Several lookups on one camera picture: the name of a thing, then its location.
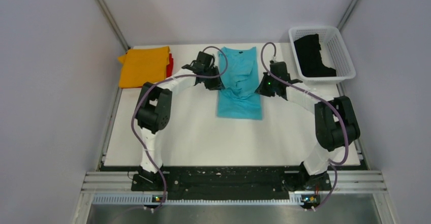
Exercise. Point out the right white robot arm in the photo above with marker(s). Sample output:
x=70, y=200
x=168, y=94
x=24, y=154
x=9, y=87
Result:
x=336, y=126

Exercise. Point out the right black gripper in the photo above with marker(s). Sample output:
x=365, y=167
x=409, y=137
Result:
x=262, y=89

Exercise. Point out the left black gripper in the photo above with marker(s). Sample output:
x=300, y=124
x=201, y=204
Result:
x=216, y=84

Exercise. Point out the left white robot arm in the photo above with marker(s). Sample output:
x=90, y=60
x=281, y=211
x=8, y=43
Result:
x=153, y=109

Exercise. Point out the cyan t shirt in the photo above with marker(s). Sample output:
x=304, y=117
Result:
x=238, y=100

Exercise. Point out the folded orange t shirt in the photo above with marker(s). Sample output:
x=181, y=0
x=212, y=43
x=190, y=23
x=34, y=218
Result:
x=143, y=65

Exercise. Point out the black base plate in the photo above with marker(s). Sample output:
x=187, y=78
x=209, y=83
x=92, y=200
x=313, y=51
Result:
x=230, y=183

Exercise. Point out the white slotted cable duct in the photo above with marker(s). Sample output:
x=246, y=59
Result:
x=152, y=199

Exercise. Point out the black t shirt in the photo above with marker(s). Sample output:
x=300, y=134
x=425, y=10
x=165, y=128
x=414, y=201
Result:
x=308, y=50

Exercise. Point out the aluminium frame rail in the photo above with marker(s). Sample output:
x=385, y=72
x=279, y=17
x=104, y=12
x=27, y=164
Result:
x=348, y=182

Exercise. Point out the left aluminium corner post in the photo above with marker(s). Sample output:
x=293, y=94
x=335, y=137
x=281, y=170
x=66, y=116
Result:
x=112, y=24

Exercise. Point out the white plastic basket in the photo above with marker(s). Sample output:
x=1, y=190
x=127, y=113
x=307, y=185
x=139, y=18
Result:
x=333, y=51

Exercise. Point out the folded red t shirt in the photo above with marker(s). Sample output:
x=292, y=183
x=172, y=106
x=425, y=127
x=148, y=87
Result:
x=170, y=65

